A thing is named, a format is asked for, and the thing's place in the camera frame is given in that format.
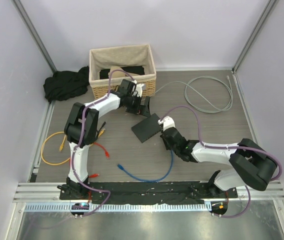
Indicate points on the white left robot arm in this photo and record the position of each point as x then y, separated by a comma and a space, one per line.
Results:
82, 130

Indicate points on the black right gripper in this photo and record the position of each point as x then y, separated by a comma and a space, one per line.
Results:
167, 147

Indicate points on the beige object in basket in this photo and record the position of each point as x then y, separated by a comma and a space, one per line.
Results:
119, 72

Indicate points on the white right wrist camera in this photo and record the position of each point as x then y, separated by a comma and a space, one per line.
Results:
166, 123

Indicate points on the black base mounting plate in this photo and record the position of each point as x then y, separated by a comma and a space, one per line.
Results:
147, 193

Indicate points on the black network switch box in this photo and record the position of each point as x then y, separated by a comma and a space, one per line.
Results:
147, 128

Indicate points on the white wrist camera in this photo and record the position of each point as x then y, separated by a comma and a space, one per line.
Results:
166, 123
138, 92

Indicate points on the wicker basket with liner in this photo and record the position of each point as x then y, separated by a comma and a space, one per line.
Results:
122, 56

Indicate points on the aluminium front rail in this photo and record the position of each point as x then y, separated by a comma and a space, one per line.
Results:
44, 197

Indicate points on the black cloth in basket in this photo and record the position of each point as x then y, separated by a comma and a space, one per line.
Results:
132, 70

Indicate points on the black cloth pile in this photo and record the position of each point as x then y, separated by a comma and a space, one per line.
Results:
64, 85

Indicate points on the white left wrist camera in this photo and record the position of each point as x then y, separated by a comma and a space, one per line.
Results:
138, 92

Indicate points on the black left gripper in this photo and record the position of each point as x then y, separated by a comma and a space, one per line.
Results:
143, 110

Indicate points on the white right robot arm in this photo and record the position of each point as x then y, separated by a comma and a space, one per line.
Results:
250, 165

